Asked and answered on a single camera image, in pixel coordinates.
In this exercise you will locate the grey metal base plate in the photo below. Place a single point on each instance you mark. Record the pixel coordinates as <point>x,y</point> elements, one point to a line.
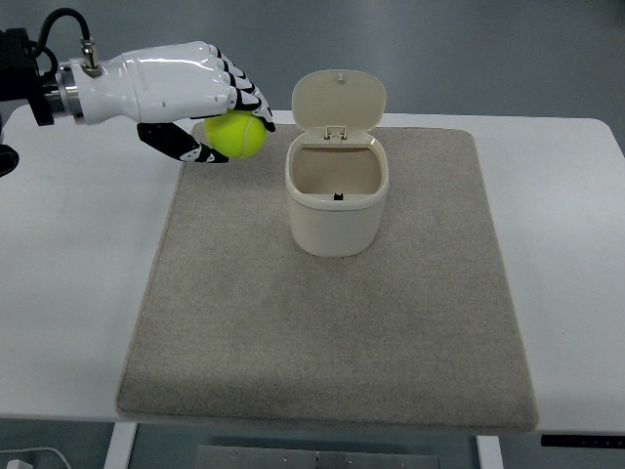
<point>277,458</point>

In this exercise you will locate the beige bin with open lid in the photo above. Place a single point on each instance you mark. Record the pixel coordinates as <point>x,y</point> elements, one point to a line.
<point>336,173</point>

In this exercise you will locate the white table leg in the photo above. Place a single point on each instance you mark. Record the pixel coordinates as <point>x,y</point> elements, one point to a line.
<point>490,455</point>
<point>120,446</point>

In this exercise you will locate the black table control panel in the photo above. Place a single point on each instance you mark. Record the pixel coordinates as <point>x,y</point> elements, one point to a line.
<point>582,441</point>

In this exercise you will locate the yellow tennis ball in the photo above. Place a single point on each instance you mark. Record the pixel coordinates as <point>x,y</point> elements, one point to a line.
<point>235,134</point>

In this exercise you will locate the white power adapter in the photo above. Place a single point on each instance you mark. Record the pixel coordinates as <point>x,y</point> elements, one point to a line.
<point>17,464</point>

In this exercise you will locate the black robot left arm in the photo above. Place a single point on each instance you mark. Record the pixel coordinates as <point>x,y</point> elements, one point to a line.
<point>31,72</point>

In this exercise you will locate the white left table leg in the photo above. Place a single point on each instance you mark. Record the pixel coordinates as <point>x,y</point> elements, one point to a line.
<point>120,446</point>

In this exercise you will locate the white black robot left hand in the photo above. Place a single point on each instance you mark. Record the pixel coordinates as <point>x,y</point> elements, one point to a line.
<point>157,87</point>

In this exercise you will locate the white right table leg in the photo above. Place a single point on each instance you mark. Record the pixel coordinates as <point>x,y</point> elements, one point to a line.
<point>490,455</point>

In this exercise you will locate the beige felt mat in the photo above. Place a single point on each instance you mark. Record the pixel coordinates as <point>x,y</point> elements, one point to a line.
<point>239,322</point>

